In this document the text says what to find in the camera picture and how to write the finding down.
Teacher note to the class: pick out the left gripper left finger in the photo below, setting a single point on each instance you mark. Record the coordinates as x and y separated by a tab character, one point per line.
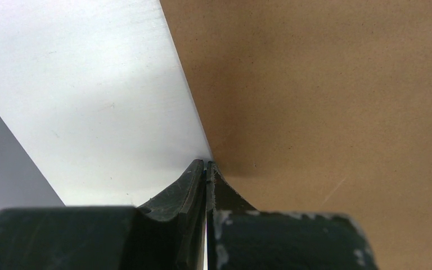
166	232

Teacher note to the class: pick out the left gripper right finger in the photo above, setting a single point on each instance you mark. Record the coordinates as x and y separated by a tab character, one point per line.
242	237

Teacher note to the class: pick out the white brown backing board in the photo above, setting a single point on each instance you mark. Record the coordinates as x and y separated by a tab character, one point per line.
320	106

